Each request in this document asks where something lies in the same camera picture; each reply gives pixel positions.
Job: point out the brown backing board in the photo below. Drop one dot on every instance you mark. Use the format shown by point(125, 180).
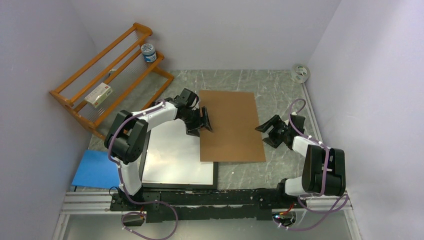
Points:
point(233, 139)

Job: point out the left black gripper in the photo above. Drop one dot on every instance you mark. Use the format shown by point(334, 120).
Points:
point(192, 129)

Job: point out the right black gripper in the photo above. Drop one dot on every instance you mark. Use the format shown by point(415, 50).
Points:
point(276, 122)

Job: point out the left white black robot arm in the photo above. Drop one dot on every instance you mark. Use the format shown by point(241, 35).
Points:
point(128, 133)

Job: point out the sunflower photo print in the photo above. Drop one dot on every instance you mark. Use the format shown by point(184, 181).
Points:
point(175, 159)

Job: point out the blue paper sheet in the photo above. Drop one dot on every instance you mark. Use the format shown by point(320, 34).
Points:
point(96, 171)

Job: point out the black picture frame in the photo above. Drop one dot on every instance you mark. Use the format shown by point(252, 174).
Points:
point(215, 175)

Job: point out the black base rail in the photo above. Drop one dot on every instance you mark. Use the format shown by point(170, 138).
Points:
point(167, 205)

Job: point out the clear tape roll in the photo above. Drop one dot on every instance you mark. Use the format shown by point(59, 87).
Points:
point(299, 73)

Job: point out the orange wooden rack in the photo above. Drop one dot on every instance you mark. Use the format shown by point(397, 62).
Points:
point(121, 66)

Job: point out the white red small box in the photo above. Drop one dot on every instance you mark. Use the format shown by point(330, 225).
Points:
point(98, 94)

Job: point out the blue white jar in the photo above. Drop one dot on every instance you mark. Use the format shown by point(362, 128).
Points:
point(149, 53)

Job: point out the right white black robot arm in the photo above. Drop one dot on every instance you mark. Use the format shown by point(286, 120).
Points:
point(324, 167)

